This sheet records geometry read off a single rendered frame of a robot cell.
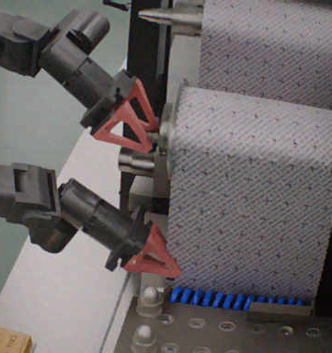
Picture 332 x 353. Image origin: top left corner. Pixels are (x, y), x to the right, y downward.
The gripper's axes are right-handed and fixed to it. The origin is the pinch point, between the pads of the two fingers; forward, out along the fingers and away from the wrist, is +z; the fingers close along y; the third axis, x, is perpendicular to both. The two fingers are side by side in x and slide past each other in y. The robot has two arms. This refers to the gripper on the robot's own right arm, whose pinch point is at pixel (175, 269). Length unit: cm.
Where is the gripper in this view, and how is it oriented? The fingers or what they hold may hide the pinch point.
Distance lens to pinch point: 134.8
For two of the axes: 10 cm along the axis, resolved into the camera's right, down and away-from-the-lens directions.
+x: 5.5, -6.8, -4.8
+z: 8.2, 5.6, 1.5
